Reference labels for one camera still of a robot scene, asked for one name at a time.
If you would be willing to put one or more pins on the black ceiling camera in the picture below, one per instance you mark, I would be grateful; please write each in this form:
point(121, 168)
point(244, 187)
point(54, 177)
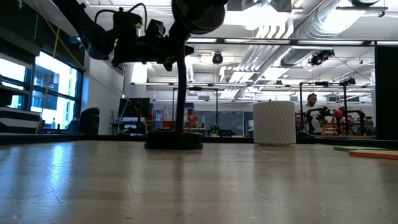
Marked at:
point(217, 58)

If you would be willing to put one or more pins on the black gooseneck desk lamp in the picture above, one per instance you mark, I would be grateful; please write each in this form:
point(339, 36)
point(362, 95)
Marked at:
point(174, 140)

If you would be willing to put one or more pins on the black monitor on stand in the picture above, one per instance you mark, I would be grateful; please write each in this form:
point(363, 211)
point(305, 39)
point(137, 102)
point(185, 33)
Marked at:
point(133, 107)

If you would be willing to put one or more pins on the orange sticky note pad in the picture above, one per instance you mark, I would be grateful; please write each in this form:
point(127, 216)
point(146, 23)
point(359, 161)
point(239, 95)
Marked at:
point(376, 154)

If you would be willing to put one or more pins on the person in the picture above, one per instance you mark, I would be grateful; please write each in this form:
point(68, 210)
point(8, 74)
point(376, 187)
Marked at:
point(311, 107)

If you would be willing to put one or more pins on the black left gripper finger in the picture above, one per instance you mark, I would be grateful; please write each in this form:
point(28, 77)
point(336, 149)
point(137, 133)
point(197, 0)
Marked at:
point(189, 51)

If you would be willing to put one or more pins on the black padded chair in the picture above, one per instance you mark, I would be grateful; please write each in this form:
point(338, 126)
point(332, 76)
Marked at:
point(89, 121)

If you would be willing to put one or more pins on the white ribbed pen cup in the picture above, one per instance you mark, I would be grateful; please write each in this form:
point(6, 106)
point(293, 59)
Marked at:
point(274, 123)

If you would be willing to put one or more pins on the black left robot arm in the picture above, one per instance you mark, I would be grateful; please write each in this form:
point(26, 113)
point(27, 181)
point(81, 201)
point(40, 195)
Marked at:
point(93, 37)

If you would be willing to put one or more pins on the black partition panel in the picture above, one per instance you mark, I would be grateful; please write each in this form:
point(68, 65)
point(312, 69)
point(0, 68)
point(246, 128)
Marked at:
point(387, 93)

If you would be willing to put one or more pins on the black aluminium table frame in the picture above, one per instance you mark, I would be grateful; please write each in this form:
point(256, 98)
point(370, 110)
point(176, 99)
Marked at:
point(62, 138)

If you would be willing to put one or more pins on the green sticky note pad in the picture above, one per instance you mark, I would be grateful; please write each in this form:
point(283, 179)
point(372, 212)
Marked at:
point(357, 148)

